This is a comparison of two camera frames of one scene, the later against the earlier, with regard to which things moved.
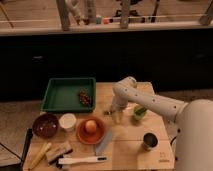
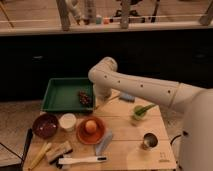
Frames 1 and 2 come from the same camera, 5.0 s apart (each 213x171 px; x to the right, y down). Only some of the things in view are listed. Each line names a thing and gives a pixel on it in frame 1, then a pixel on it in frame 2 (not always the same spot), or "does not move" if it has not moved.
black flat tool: (27, 141) does not move
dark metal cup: (150, 140) does not move
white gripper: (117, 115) to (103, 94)
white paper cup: (67, 120) does not move
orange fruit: (90, 126) does not move
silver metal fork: (107, 112) to (114, 94)
